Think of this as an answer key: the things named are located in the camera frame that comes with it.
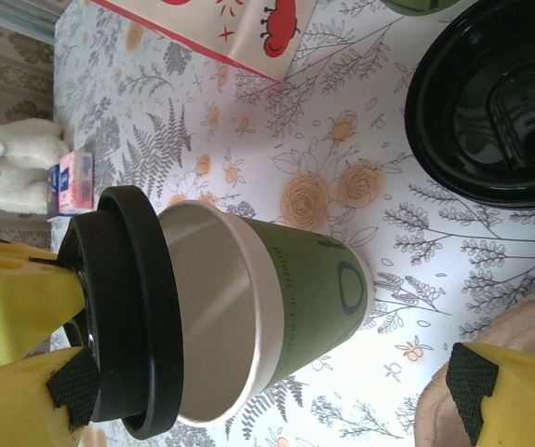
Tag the aluminium frame post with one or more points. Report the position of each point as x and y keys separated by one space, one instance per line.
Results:
x=39 y=18

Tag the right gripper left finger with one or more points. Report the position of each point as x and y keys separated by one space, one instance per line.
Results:
x=11 y=405

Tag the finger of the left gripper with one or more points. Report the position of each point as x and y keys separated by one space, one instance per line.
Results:
x=6 y=253
x=30 y=312

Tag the white paper bag red print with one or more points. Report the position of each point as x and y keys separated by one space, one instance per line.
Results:
x=248 y=32

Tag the white teddy bear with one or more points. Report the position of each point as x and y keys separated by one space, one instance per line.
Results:
x=20 y=163

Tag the green paper coffee cup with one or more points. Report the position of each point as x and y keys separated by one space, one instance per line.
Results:
x=309 y=288

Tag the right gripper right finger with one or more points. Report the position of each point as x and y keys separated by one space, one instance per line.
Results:
x=523 y=400

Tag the small pink blue box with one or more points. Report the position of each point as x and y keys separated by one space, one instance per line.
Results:
x=74 y=186

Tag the black coffee cup lid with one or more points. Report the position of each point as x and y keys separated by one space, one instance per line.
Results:
x=127 y=302

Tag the black round lid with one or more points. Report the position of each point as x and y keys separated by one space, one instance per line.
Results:
x=495 y=107

